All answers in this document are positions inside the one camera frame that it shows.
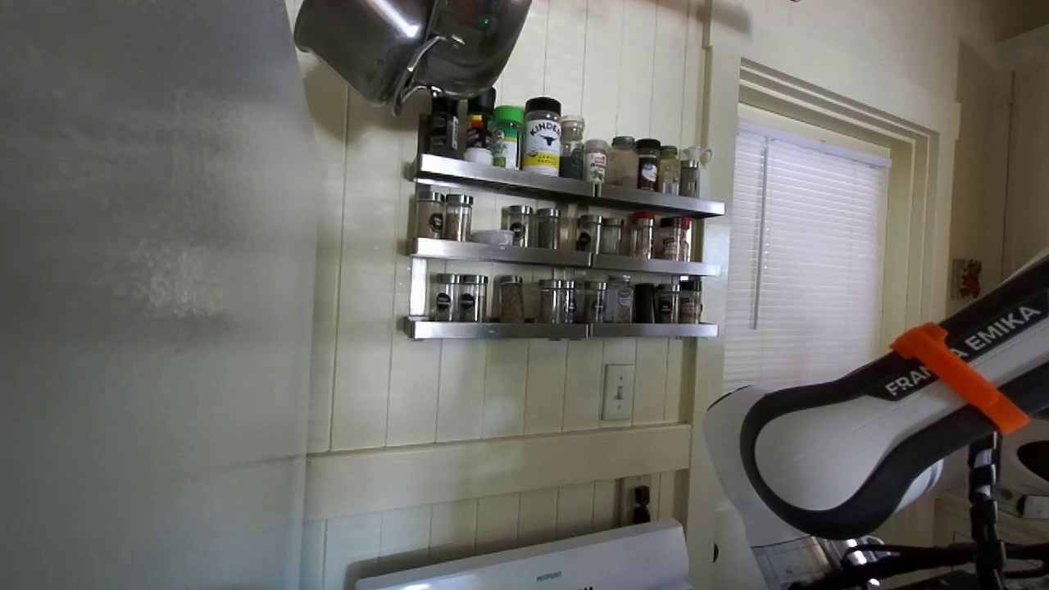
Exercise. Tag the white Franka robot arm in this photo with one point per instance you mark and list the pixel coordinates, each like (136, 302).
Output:
(853, 447)

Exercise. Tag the clear glass spice jar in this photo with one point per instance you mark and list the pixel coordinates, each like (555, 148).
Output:
(619, 167)
(570, 148)
(616, 302)
(589, 302)
(456, 218)
(666, 239)
(545, 230)
(689, 302)
(687, 239)
(589, 233)
(689, 176)
(517, 227)
(534, 302)
(557, 302)
(427, 215)
(442, 297)
(668, 172)
(473, 300)
(506, 300)
(666, 302)
(613, 239)
(593, 167)

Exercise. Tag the stainless steel spice shelf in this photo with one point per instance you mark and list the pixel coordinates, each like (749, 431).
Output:
(526, 181)
(513, 328)
(526, 253)

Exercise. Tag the red spice jar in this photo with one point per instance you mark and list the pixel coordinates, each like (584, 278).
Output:
(644, 239)

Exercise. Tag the large white label spice jar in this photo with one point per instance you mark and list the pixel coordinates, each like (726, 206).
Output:
(543, 138)

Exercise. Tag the green lid spice jar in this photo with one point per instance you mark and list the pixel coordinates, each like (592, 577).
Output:
(506, 138)

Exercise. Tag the small red cap bottle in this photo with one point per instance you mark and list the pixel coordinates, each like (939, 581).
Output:
(477, 147)

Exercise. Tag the black lid labelled spice jar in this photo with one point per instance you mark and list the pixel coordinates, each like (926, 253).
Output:
(648, 167)

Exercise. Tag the dark glass spice jar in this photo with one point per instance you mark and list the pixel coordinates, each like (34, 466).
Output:
(442, 127)

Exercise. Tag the white gas stove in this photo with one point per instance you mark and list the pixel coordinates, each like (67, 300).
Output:
(526, 563)

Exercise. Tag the stainless steel pot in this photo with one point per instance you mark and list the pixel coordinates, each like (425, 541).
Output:
(372, 45)

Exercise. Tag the white refrigerator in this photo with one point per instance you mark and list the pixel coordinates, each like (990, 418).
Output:
(143, 297)

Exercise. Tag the white wall switch plate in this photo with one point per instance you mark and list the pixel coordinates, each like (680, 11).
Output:
(616, 393)

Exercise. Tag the wall outlet with black plug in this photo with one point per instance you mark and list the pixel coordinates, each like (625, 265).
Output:
(638, 503)

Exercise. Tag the small brown wall fixture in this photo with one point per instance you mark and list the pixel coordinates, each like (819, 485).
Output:
(963, 278)

